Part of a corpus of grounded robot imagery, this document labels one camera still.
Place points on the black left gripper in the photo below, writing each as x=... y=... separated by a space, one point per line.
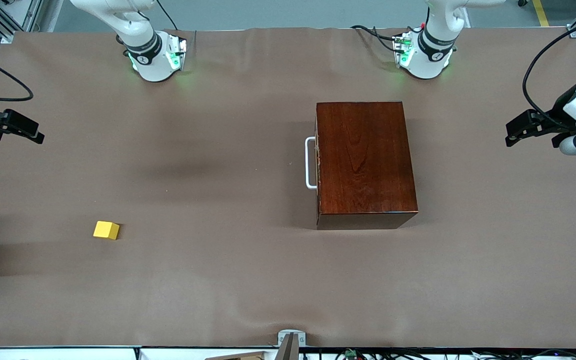
x=558 y=118

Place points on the yellow wooden block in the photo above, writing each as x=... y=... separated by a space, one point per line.
x=105 y=230

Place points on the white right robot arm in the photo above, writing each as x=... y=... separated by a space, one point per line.
x=150 y=60

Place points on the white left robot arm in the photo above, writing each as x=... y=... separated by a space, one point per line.
x=428 y=60

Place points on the dark brown wooden cabinet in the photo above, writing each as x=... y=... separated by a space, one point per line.
x=363 y=160

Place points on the brown table mat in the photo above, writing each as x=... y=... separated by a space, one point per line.
x=218 y=280

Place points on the light wooden board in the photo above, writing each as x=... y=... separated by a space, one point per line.
x=238 y=356

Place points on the grey metal camera bracket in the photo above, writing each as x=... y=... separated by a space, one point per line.
x=290 y=345

